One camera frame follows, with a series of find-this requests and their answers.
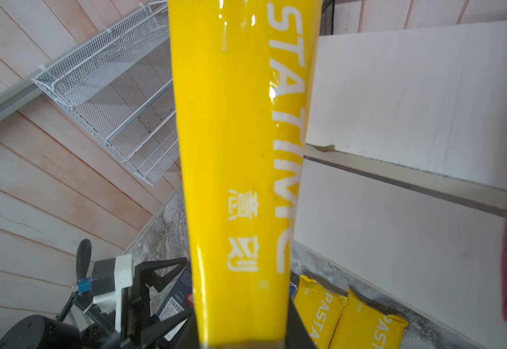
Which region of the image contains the yellow pastatime spaghetti pack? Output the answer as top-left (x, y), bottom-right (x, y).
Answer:
top-left (168, 1), bottom-right (322, 348)
top-left (329, 288), bottom-right (408, 349)
top-left (293, 275), bottom-right (347, 349)

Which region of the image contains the narrow blue Barilla spaghetti box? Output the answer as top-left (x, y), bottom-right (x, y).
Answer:
top-left (289, 282), bottom-right (298, 300)

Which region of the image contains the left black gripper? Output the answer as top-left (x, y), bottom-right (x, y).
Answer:
top-left (120, 257), bottom-right (195, 348)

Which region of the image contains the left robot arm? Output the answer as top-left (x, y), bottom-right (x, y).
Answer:
top-left (0, 239), bottom-right (192, 348)

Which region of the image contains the black wire mesh basket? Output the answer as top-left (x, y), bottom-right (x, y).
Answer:
top-left (320, 0), bottom-right (336, 36)

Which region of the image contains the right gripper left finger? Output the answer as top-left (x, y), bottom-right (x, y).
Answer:
top-left (173, 316), bottom-right (201, 349)

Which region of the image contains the white two-tier shelf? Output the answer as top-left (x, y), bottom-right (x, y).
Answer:
top-left (295, 21), bottom-right (507, 348)

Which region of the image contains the white wire mesh rack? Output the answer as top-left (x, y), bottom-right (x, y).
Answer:
top-left (32, 1), bottom-right (179, 186)

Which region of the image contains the aluminium wall frame rail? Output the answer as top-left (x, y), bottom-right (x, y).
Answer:
top-left (0, 79), bottom-right (42, 122)

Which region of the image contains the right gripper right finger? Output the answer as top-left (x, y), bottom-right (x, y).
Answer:
top-left (285, 300), bottom-right (316, 349)

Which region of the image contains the wide blue Barilla pasta box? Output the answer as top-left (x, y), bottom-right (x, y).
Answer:
top-left (157, 264), bottom-right (195, 348)

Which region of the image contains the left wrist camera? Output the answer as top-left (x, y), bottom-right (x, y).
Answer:
top-left (75, 254), bottom-right (134, 332)

